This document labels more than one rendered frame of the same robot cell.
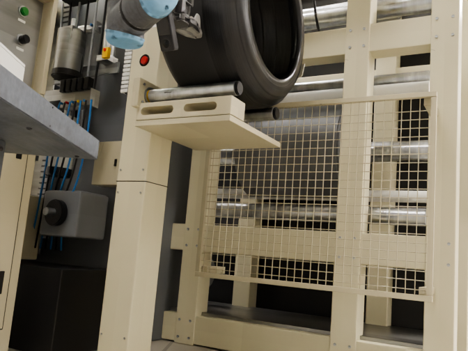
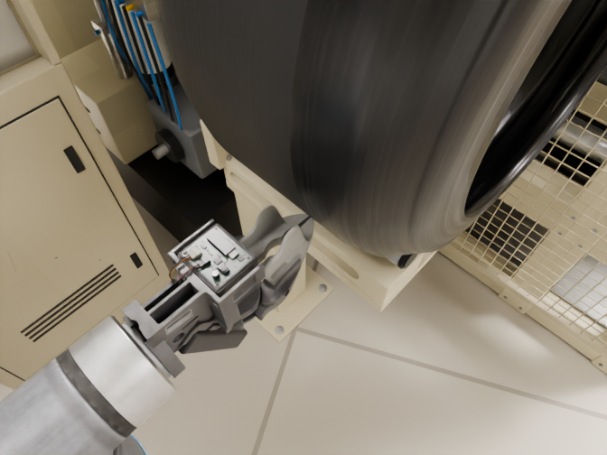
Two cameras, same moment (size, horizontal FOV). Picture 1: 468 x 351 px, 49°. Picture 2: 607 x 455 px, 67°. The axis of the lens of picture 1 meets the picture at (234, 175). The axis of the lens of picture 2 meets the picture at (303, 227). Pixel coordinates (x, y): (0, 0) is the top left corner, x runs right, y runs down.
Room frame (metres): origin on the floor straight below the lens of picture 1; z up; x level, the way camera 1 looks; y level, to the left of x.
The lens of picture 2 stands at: (1.17, 0.07, 1.44)
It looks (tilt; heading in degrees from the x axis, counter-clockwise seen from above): 56 degrees down; 14
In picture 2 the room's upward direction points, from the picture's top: straight up
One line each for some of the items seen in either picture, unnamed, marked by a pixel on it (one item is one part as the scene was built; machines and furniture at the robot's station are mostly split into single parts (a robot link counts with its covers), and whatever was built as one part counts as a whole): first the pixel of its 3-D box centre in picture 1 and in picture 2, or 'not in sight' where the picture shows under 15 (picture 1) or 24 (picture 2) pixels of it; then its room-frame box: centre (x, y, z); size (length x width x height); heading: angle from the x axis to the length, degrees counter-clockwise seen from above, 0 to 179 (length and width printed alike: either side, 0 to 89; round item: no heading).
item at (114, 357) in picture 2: not in sight; (126, 364); (1.25, 0.25, 1.04); 0.10 x 0.05 x 0.09; 60
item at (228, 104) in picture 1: (189, 112); (315, 211); (1.60, 0.16, 0.84); 0.36 x 0.09 x 0.06; 61
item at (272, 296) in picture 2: (189, 24); (264, 285); (1.36, 0.16, 1.02); 0.09 x 0.05 x 0.02; 150
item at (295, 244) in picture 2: (196, 24); (292, 242); (1.41, 0.14, 1.05); 0.09 x 0.03 x 0.06; 150
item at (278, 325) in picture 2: not in sight; (279, 289); (1.83, 0.32, 0.01); 0.27 x 0.27 x 0.02; 61
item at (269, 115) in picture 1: (234, 115); not in sight; (1.84, 0.02, 0.90); 0.35 x 0.05 x 0.05; 61
